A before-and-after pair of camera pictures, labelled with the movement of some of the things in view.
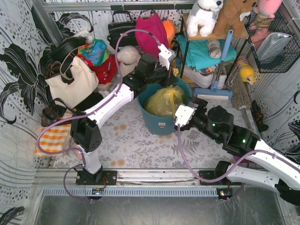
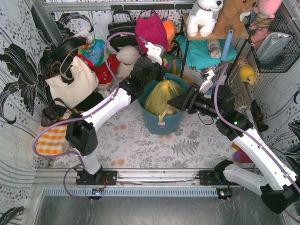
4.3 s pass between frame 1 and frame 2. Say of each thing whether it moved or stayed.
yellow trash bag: moved
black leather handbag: stayed
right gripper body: moved
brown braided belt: stayed
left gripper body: moved
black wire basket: stayed
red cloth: stayed
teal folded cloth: stayed
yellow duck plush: stayed
